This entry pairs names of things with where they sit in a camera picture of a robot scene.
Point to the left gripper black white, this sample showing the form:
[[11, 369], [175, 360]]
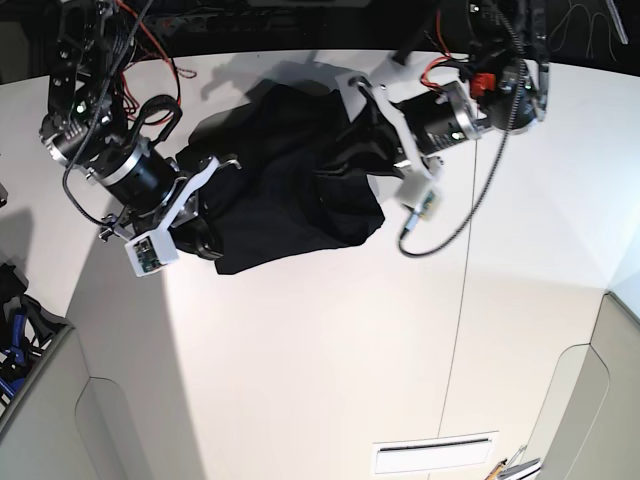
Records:
[[410, 132]]

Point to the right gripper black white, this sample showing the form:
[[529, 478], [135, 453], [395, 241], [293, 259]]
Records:
[[155, 192]]

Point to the dark navy T-shirt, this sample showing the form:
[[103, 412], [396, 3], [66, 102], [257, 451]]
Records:
[[290, 197]]

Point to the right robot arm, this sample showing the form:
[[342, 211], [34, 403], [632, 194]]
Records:
[[90, 107]]

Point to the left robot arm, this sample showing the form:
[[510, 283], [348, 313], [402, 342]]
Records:
[[501, 84]]

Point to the blue black tools pile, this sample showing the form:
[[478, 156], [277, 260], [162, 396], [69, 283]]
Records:
[[27, 329]]

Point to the left beige chair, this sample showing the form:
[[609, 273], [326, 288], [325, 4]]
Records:
[[66, 424]]

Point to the beige chair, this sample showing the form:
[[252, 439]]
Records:
[[66, 424], [588, 427]]

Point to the right beige chair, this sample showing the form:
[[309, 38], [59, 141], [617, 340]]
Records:
[[588, 427]]

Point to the grey pen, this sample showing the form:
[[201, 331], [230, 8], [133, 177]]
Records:
[[522, 471]]

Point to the yellow pencil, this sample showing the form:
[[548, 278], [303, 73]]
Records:
[[497, 470]]

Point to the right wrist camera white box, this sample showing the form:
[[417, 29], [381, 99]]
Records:
[[151, 251]]

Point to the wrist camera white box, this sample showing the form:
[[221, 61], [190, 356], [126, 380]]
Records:
[[419, 195], [151, 251]]

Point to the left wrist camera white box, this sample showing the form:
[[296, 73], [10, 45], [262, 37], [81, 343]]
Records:
[[419, 195]]

